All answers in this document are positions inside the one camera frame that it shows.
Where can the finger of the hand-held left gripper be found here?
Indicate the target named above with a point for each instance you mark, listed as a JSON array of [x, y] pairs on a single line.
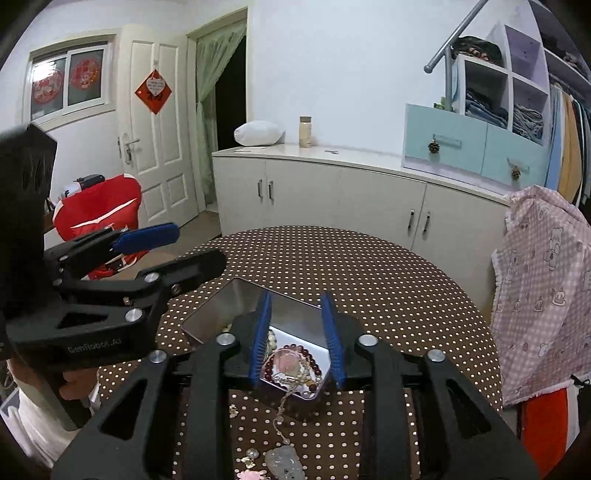
[[198, 267], [147, 237]]

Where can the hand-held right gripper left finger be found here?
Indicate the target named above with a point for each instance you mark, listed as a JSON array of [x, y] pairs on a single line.
[[261, 341]]

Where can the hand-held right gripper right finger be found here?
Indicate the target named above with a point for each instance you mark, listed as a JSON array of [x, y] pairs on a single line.
[[332, 341]]

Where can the pale pink stone pendant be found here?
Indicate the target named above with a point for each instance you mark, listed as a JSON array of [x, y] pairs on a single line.
[[291, 362]]

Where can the grey metal tin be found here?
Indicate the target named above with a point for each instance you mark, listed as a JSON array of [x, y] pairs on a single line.
[[217, 311]]

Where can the person's left hand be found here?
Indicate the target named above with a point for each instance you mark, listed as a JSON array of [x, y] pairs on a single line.
[[82, 383]]

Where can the black and white device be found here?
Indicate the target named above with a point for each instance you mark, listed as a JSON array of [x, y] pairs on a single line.
[[83, 184]]

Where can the brown polka-dot tablecloth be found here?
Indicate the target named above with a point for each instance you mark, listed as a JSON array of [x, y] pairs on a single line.
[[369, 277]]

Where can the white panel door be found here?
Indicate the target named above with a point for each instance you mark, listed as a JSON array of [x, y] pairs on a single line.
[[157, 161]]

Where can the white framed window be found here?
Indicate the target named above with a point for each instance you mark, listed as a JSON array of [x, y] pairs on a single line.
[[67, 108]]

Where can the red window decoration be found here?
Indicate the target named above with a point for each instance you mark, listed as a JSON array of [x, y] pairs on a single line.
[[47, 91], [86, 74]]

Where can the pink flower charm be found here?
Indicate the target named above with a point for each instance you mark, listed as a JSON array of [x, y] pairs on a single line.
[[251, 475]]

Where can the green door curtain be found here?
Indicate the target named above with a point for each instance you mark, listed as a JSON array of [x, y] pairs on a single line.
[[205, 115]]

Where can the long white sideboard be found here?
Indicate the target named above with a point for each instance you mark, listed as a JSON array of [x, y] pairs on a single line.
[[323, 194]]

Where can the red diamond door decoration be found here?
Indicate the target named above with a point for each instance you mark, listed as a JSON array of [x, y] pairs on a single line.
[[153, 91]]

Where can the white bag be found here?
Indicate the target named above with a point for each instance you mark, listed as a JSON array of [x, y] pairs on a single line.
[[258, 134]]

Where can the beige jar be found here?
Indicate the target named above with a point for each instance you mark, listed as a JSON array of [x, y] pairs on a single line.
[[305, 134]]

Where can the pink checked cartoon cloth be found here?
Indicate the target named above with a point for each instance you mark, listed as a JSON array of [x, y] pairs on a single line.
[[540, 295]]

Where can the pinecone drawer knob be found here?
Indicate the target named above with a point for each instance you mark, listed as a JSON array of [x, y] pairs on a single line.
[[434, 146], [515, 174]]

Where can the pale blue drawer unit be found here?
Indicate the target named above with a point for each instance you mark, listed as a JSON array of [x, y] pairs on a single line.
[[461, 152]]

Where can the red cloth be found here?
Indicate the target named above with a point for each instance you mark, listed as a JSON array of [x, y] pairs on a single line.
[[549, 424]]

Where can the small green plant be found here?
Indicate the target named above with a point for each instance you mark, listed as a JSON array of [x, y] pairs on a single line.
[[444, 104]]

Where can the stack of folded jeans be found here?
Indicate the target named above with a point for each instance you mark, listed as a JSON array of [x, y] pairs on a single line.
[[485, 110]]

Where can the grey folded clothes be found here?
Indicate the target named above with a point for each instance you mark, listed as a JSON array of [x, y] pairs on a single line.
[[528, 122]]

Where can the row of hanging clothes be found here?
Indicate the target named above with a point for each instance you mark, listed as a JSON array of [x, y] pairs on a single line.
[[570, 147]]

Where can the white shelving unit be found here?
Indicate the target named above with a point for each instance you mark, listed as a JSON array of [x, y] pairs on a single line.
[[508, 78]]

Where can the dark striped folded clothes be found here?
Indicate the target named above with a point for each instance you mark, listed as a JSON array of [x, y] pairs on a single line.
[[478, 48]]

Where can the grey metal handrail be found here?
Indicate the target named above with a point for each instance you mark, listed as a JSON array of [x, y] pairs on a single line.
[[455, 32]]

